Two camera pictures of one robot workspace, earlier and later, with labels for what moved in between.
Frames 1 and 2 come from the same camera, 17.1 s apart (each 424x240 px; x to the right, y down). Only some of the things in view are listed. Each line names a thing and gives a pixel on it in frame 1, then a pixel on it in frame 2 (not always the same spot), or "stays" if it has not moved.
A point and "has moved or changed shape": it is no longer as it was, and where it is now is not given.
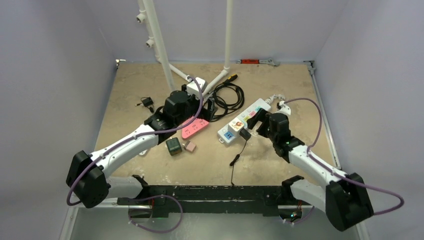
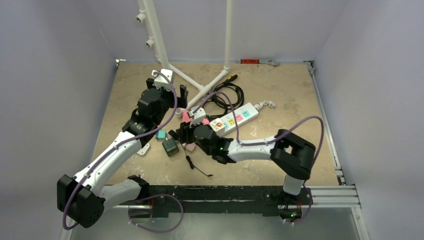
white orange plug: (235, 125) to (218, 126)
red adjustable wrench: (258, 61) stays
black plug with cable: (245, 135) to (190, 164)
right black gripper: (257, 120) to (185, 131)
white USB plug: (143, 152) stays
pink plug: (190, 146) stays
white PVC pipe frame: (195, 84) stays
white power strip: (223, 134) has moved or changed shape
